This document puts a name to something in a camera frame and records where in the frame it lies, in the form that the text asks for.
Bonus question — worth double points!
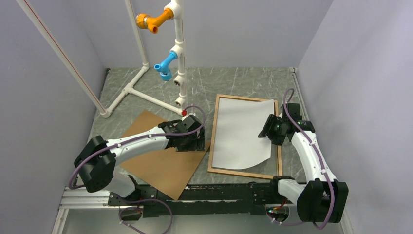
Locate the glossy room photo print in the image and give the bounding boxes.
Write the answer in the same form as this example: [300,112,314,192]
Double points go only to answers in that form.
[212,97,275,170]

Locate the brown backing board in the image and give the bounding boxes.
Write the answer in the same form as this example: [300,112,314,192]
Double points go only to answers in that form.
[116,110,210,200]

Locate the wooden picture frame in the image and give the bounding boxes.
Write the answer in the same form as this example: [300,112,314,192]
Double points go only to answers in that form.
[207,94,282,179]

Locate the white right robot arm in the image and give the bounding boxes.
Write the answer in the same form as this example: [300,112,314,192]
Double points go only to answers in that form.
[258,103,349,229]

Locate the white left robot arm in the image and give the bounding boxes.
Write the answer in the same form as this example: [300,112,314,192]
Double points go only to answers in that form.
[69,115,205,205]

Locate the blue pipe nozzle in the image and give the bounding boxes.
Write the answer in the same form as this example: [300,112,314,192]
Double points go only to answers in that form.
[154,51,178,81]

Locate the orange pipe nozzle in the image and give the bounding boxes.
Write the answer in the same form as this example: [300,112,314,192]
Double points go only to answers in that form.
[136,8,174,34]

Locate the white PVC pipe stand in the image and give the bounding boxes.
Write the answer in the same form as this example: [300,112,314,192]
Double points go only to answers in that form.
[16,0,189,119]

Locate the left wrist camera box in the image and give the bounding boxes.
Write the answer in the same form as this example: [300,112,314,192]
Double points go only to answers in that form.
[182,110,196,121]

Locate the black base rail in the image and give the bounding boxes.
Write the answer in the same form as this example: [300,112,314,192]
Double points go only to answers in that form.
[108,181,292,221]

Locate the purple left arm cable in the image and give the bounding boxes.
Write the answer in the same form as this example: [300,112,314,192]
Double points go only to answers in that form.
[68,105,207,234]

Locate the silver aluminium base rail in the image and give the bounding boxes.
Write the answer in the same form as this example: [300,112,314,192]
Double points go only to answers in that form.
[52,187,110,234]

